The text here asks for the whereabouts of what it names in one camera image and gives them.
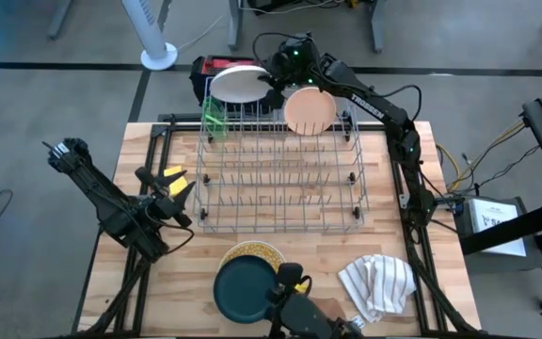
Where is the grey wire dish rack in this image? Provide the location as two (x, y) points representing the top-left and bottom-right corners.
(193, 75), (370, 235)

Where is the black aluminium table frame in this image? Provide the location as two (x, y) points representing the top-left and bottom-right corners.
(71, 112), (484, 338)

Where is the striped white dish towel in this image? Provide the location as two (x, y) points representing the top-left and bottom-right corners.
(337, 253), (417, 324)

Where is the green translucent cup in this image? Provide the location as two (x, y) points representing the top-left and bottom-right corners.
(201, 96), (229, 142)

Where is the dark teal plate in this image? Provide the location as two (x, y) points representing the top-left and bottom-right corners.
(213, 254), (281, 326)

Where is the pink plate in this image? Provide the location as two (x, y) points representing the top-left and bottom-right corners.
(283, 88), (338, 137)

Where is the yellow patterned plate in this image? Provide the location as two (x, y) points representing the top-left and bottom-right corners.
(218, 240), (287, 283)

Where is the yellow sponge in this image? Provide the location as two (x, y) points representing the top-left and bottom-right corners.
(163, 165), (188, 197)

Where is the light grey plate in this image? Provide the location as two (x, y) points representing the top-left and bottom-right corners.
(209, 64), (272, 105)

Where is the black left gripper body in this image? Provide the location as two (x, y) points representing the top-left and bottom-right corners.
(132, 167), (193, 236)

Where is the white printed box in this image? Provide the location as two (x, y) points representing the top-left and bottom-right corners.
(468, 197), (527, 258)

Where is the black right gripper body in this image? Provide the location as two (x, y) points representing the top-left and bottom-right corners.
(268, 35), (322, 90)

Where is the yellow cable bundle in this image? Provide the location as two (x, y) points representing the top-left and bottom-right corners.
(435, 117), (526, 189)

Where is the grey desk leg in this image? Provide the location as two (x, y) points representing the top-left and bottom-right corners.
(369, 0), (388, 54)
(47, 0), (72, 41)
(227, 0), (245, 52)
(156, 0), (173, 32)

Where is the white tower fan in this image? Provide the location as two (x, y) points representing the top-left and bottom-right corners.
(120, 0), (179, 72)

